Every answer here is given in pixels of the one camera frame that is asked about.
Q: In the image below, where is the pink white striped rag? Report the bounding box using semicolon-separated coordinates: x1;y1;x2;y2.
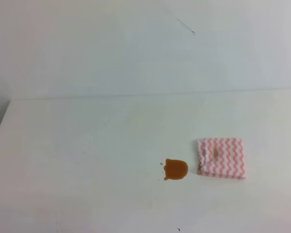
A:
197;137;246;180

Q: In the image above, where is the brown coffee stain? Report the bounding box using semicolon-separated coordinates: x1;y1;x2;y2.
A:
160;159;189;181

